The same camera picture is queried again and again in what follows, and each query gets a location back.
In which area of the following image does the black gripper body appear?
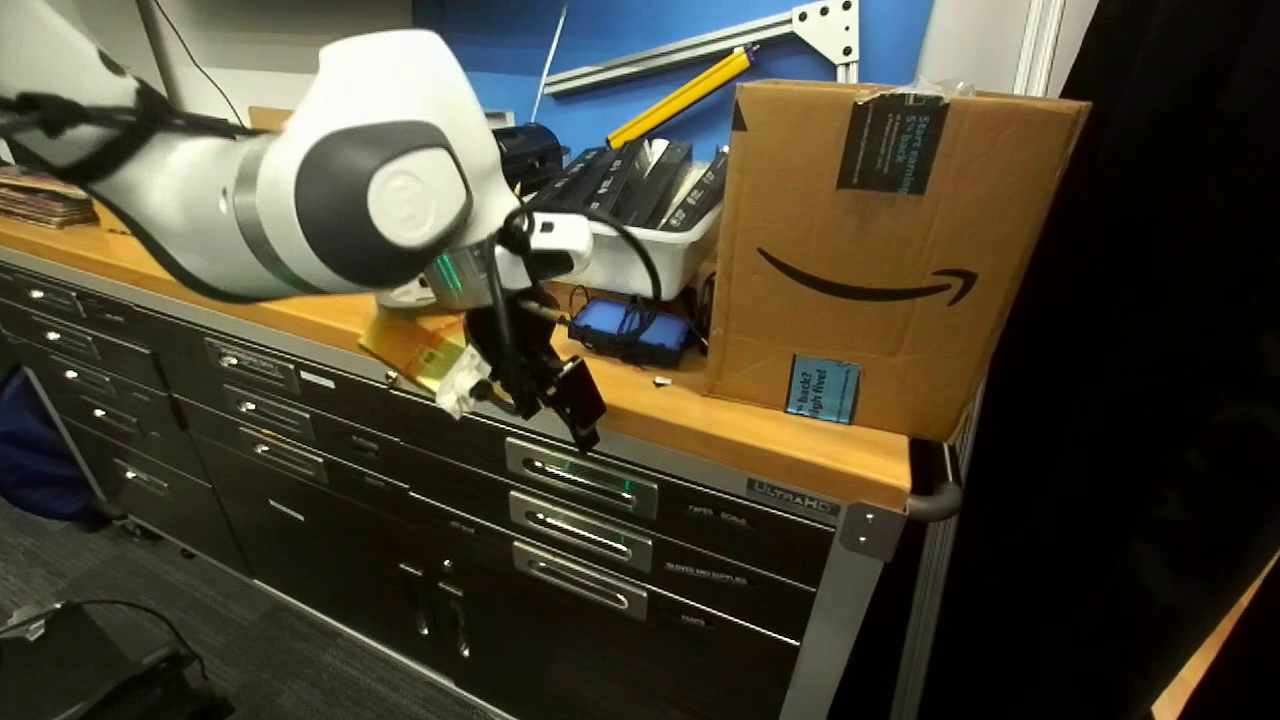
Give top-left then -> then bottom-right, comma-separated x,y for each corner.
464,271 -> 576,401

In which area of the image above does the black drawer cabinet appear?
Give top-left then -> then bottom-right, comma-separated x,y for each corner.
0,249 -> 970,720

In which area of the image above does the black handheld tool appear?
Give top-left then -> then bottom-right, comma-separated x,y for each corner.
568,290 -> 699,369

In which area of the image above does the tan flat block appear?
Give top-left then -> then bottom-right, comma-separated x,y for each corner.
360,306 -> 500,419

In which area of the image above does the white plastic bin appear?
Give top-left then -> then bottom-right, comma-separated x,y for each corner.
494,194 -> 734,306

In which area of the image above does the black flat box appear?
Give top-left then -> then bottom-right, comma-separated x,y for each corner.
665,145 -> 737,235
536,135 -> 634,220
605,133 -> 699,233

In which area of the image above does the blue sticker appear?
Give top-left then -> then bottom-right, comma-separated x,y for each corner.
780,350 -> 863,431

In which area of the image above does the yellow bar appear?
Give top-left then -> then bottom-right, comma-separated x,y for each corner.
605,43 -> 760,154

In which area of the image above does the brown cardboard shipping box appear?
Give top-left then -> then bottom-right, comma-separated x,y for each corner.
699,76 -> 1097,445

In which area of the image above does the black floor device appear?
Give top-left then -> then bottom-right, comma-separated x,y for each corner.
0,595 -> 241,720

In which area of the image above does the blue bag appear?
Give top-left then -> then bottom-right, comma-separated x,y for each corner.
0,364 -> 110,530

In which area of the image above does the silver drawer handle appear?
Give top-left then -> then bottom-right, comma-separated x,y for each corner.
508,534 -> 658,627
505,487 -> 659,578
500,431 -> 665,524

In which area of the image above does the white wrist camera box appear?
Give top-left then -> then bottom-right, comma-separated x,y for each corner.
497,206 -> 602,289

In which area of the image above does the black camera cable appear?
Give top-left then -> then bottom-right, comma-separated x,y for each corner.
584,214 -> 670,312

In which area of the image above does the blue wall board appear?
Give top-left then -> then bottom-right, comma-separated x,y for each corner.
409,0 -> 939,173

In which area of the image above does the aluminium rail frame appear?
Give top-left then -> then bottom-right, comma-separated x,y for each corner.
530,0 -> 867,133

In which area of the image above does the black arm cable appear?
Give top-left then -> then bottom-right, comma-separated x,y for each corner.
0,84 -> 292,306

